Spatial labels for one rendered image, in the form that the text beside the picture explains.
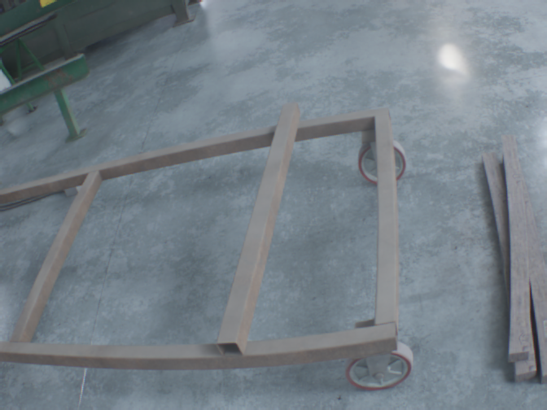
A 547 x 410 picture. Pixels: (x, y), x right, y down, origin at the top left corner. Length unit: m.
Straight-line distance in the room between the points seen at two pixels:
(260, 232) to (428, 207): 0.77
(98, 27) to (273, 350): 4.56
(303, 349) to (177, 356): 0.35
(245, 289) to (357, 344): 0.38
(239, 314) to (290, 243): 0.81
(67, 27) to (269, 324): 4.30
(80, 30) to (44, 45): 0.45
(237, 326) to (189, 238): 1.07
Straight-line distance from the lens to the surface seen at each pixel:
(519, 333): 1.85
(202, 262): 2.58
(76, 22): 5.93
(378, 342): 1.64
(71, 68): 4.07
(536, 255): 2.15
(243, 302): 1.78
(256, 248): 1.94
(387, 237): 1.92
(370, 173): 2.64
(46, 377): 2.47
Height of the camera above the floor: 1.51
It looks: 33 degrees down
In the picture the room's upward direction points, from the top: 19 degrees counter-clockwise
